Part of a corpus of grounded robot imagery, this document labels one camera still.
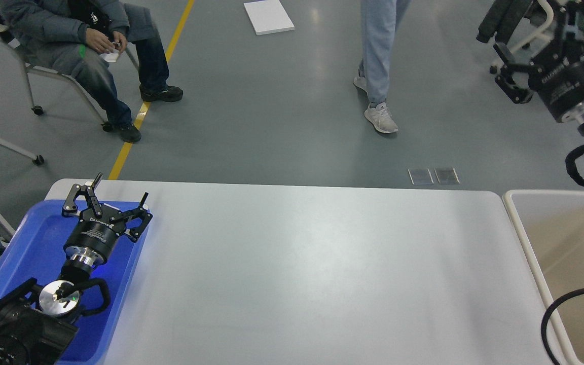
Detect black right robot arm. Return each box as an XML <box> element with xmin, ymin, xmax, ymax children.
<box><xmin>484</xmin><ymin>1</ymin><xmax>584</xmax><ymax>187</ymax></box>

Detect beige plastic bin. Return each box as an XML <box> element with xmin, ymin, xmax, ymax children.
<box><xmin>503</xmin><ymin>190</ymin><xmax>584</xmax><ymax>364</ymax></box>

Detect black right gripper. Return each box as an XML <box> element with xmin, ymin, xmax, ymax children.
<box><xmin>493</xmin><ymin>1</ymin><xmax>584</xmax><ymax>123</ymax></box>

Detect white chair under person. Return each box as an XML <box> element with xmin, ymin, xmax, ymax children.
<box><xmin>0</xmin><ymin>19</ymin><xmax>140</xmax><ymax>133</ymax></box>

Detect white chair with jacket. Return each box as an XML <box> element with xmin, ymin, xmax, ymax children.
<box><xmin>490</xmin><ymin>1</ymin><xmax>555</xmax><ymax>52</ymax></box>

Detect blue plastic tray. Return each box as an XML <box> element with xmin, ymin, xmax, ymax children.
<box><xmin>0</xmin><ymin>200</ymin><xmax>146</xmax><ymax>364</ymax></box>

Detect floor metal plate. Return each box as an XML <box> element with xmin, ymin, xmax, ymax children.
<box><xmin>408</xmin><ymin>168</ymin><xmax>434</xmax><ymax>186</ymax></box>
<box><xmin>434</xmin><ymin>168</ymin><xmax>461</xmax><ymax>185</ymax></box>

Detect dark jacket on chair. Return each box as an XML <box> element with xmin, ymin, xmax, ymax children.
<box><xmin>477</xmin><ymin>1</ymin><xmax>546</xmax><ymax>45</ymax></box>

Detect white flat board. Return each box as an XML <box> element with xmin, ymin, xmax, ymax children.
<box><xmin>243</xmin><ymin>1</ymin><xmax>295</xmax><ymax>35</ymax></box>

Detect right floor metal plate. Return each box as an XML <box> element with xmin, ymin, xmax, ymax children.
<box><xmin>434</xmin><ymin>168</ymin><xmax>461</xmax><ymax>185</ymax></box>

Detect seated person grey jacket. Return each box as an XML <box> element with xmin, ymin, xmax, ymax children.
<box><xmin>0</xmin><ymin>1</ymin><xmax>184</xmax><ymax>143</ymax></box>

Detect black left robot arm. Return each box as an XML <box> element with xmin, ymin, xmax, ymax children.
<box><xmin>0</xmin><ymin>175</ymin><xmax>153</xmax><ymax>364</ymax></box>

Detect left floor metal plate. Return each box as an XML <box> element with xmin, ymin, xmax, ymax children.
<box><xmin>408</xmin><ymin>168</ymin><xmax>434</xmax><ymax>186</ymax></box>

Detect standing person light jeans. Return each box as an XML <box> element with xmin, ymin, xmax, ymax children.
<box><xmin>354</xmin><ymin>1</ymin><xmax>411</xmax><ymax>134</ymax></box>

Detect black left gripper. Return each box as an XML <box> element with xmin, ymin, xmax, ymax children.
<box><xmin>62</xmin><ymin>172</ymin><xmax>153</xmax><ymax>266</ymax></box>

